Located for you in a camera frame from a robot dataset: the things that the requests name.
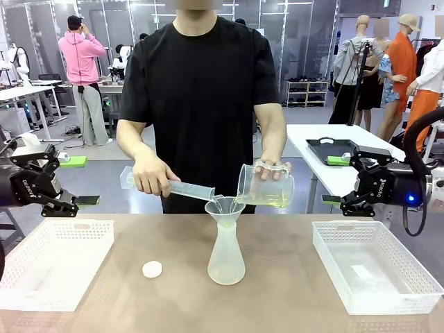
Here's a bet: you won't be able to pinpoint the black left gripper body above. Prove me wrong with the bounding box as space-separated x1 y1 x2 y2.
0 165 64 207

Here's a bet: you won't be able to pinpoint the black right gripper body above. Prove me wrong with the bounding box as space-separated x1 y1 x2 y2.
358 164 428 207

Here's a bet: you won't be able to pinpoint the clear beaker with yellow liquid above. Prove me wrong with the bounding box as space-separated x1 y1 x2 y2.
235 161 296 209

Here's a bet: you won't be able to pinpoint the white round cap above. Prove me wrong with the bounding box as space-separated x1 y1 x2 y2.
142 260 163 279

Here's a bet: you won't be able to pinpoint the clear plastic graduated cylinder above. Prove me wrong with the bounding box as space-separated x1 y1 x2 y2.
120 165 216 202

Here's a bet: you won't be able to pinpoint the person's right forearm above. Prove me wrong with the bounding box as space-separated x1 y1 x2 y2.
116 119 157 167

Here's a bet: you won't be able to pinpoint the person's left forearm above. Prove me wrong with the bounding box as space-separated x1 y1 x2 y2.
255 103 288 162

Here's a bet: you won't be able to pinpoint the person's right hand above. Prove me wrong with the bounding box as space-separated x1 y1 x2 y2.
131 157 181 198

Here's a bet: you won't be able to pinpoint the person's left hand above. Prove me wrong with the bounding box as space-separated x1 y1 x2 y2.
258 155 292 181

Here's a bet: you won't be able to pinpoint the black plastic tray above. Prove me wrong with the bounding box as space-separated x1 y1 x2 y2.
305 137 368 167

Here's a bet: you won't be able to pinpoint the white perforated plastic basket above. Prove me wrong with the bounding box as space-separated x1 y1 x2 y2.
311 220 444 316
0 219 115 312

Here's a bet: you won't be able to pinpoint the white side table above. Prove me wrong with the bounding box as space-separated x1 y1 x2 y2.
286 123 407 214

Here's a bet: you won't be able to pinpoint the mannequin in blue floral dress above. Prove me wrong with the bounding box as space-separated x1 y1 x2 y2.
376 19 400 105

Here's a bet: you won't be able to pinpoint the black tripod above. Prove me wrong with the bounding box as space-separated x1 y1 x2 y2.
346 37 370 128

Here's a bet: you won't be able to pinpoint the white office desk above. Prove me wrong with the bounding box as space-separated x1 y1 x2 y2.
0 85 67 143

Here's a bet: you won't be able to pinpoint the wooden shoe shelf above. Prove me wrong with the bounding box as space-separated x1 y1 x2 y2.
284 78 330 108

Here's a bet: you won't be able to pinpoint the person in pink hoodie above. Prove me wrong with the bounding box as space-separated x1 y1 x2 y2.
58 15 112 146

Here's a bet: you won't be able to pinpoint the mannequin white top orange trousers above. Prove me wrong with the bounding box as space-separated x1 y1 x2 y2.
404 37 444 153

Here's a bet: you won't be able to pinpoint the mannequin in grey shirt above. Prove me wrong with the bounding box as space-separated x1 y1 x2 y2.
329 15 382 126

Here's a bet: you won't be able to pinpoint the mannequin in orange with cap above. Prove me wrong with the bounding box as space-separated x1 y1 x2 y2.
377 13 422 139

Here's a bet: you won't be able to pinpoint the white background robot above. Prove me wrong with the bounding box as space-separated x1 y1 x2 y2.
110 44 135 84
6 43 34 87

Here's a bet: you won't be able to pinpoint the translucent plastic funnel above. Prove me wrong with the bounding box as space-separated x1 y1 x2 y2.
204 196 246 230

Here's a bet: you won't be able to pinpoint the translucent conical flask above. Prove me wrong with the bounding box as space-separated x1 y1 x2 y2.
207 221 246 286

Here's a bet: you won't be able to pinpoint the person in black t-shirt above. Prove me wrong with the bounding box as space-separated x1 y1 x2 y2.
117 0 289 214

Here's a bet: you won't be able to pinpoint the thin black cable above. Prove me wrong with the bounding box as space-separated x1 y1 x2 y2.
402 204 429 237

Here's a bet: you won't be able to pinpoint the thick black cable hose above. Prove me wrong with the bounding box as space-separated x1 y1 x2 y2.
402 106 444 195

